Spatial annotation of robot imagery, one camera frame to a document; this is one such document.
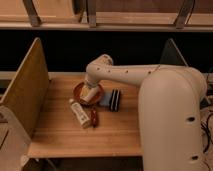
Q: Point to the black striped eraser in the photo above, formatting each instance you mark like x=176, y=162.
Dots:
x=111, y=100

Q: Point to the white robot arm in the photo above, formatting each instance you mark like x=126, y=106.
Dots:
x=168, y=110

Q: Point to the red-brown plate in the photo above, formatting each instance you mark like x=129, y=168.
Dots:
x=94, y=100

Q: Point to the white paper cup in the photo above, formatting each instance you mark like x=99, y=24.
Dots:
x=87, y=93

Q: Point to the small red-brown object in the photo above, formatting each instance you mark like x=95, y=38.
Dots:
x=94, y=117

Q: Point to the white tube bottle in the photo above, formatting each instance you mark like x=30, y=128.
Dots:
x=80, y=114

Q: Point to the left wooden side panel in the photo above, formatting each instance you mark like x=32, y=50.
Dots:
x=23, y=98

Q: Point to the upper wooden shelf frame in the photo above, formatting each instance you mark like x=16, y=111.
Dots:
x=108, y=15

